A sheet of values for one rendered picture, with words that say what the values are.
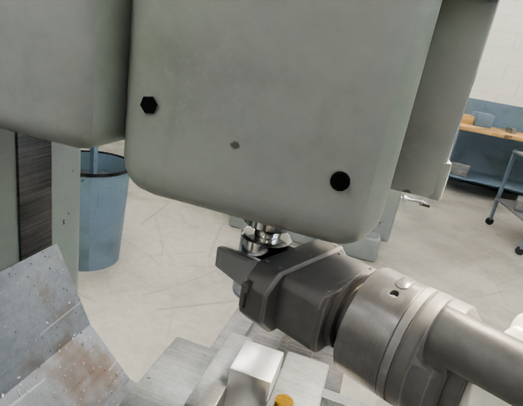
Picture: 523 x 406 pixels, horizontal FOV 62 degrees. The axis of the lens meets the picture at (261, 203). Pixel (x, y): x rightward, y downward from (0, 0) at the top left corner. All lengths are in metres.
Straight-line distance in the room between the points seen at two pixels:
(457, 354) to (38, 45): 0.31
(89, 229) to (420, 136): 2.44
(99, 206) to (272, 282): 2.32
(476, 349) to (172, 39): 0.25
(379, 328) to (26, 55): 0.29
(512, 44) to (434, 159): 6.67
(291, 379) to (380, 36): 0.45
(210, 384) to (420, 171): 0.37
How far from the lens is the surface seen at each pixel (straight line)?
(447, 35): 0.34
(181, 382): 0.63
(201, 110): 0.28
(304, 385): 0.60
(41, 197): 0.70
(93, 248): 2.74
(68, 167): 0.74
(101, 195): 2.59
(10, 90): 0.34
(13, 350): 0.70
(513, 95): 7.03
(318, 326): 0.33
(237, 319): 0.87
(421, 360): 0.30
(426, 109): 0.34
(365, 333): 0.31
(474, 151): 7.03
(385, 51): 0.26
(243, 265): 0.38
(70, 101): 0.31
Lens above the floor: 1.43
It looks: 20 degrees down
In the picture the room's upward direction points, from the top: 10 degrees clockwise
